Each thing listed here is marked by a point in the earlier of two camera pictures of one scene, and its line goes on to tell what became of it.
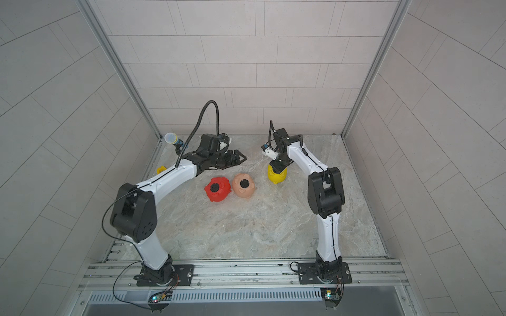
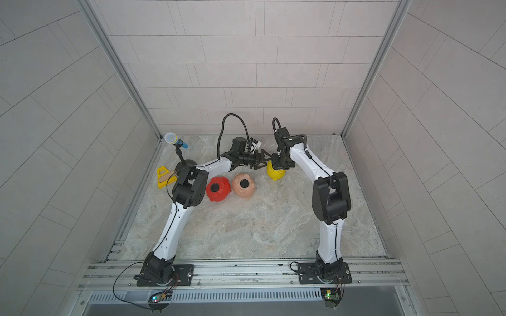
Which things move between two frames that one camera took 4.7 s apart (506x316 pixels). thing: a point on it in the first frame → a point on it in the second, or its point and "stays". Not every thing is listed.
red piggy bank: (219, 189) stays
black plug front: (244, 183) stays
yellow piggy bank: (277, 178) stays
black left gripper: (234, 161) → (255, 163)
